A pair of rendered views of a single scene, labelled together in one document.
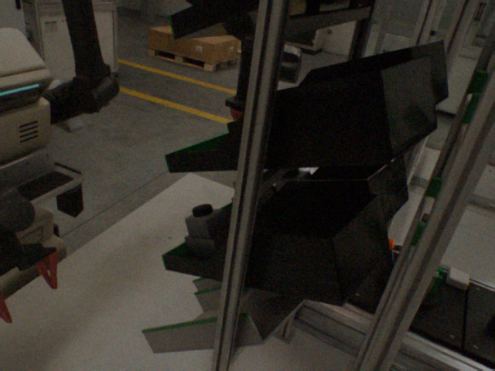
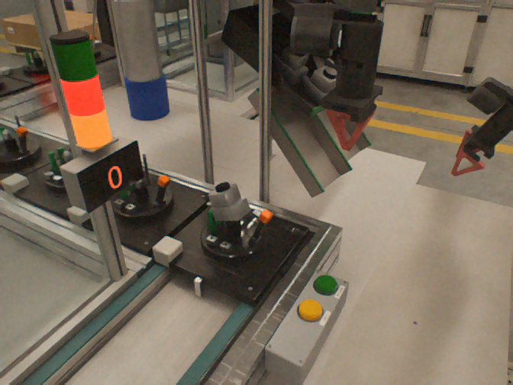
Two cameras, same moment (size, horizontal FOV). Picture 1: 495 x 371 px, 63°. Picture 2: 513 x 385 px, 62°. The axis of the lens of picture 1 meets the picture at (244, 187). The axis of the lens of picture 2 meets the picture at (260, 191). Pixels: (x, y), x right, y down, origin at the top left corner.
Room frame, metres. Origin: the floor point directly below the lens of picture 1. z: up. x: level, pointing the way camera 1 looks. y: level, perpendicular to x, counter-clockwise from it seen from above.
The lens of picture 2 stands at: (1.52, -0.06, 1.56)
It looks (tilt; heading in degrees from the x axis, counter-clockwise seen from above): 34 degrees down; 186
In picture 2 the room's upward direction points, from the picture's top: straight up
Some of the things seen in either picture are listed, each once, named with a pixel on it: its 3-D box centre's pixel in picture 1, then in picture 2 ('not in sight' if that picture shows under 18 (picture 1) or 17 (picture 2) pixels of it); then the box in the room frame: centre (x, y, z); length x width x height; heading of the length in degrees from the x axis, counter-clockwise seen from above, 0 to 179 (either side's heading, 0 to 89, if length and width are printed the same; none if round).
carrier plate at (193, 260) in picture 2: not in sight; (234, 244); (0.84, -0.18, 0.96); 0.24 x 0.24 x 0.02; 65
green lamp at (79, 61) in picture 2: not in sight; (75, 58); (0.96, -0.37, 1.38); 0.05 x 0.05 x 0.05
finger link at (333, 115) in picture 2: not in sight; (352, 121); (0.87, 0.02, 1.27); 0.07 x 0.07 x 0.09; 65
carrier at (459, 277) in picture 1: (416, 273); (140, 190); (0.73, -0.42, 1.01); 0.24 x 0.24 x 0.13; 66
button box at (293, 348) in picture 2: not in sight; (309, 322); (1.01, -0.02, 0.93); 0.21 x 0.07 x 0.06; 155
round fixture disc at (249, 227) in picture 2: not in sight; (233, 237); (0.84, -0.18, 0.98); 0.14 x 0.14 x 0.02
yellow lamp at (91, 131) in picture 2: not in sight; (91, 125); (0.96, -0.37, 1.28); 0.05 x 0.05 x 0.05
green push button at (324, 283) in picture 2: not in sight; (325, 285); (0.94, 0.00, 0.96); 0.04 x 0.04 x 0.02
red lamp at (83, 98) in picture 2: not in sight; (83, 93); (0.96, -0.37, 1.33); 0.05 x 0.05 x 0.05
